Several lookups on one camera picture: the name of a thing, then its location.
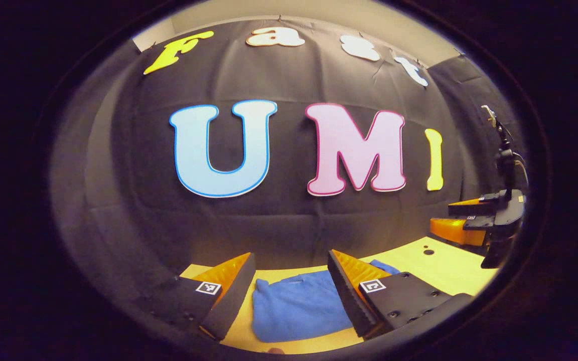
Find blue button-up jacket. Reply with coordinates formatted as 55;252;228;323
252;259;401;344

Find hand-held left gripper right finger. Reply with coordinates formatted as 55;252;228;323
327;249;473;341

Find thin gripper cable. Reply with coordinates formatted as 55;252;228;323
514;152;529;189

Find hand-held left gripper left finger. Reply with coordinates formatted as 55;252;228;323
143;252;257;342

